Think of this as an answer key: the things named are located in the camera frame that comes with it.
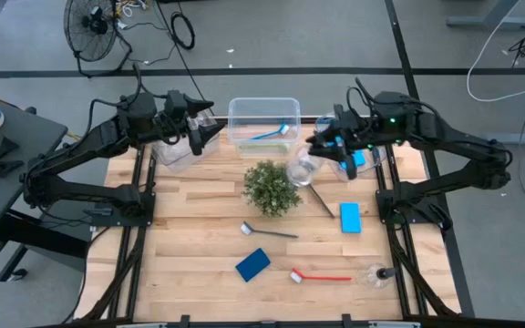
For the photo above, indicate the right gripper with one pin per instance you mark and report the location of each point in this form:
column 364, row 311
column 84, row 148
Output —
column 349, row 127

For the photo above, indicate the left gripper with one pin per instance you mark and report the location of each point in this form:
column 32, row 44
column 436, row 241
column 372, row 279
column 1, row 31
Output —
column 176, row 109

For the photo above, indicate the clear plastic bin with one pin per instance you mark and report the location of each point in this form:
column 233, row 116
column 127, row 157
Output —
column 368, row 167
column 176, row 159

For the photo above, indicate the blue dish brush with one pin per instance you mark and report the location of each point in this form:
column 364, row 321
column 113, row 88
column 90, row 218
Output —
column 271, row 133

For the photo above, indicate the grey dish brush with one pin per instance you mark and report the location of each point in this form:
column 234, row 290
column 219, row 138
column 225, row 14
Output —
column 245, row 228
column 324, row 203

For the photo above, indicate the yellow-green dish brush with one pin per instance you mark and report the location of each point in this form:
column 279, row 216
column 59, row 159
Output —
column 262, row 147

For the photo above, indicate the dark blue sponge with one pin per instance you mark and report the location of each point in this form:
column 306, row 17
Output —
column 253, row 264

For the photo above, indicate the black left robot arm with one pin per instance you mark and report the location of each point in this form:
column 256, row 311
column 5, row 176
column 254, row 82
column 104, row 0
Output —
column 85, row 141

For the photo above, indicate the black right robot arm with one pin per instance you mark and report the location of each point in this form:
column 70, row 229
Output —
column 449, row 136

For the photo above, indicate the clear rectangular plastic tub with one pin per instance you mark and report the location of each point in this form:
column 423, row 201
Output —
column 262, row 114

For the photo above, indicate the green potted plant black pot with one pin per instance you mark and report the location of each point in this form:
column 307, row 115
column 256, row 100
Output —
column 271, row 189

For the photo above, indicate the red dish brush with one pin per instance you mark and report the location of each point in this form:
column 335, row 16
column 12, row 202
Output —
column 296, row 276

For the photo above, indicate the black floor fan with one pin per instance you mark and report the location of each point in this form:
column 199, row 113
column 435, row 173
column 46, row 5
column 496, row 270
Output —
column 91, row 25

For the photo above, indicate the dark grey side table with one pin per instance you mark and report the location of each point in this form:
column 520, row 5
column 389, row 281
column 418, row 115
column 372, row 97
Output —
column 34, row 136

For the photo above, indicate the grey desk foot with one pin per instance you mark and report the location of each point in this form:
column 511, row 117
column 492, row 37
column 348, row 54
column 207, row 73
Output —
column 490, row 21
column 517, row 138

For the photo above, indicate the small black wedge part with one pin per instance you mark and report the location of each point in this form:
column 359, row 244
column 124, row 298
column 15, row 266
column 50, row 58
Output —
column 6, row 146

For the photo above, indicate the black clamp part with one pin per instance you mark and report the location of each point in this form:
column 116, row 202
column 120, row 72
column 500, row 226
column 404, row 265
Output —
column 7, row 167

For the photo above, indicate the black aluminium table frame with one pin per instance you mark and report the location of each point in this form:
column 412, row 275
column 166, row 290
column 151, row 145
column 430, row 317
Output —
column 308, row 120

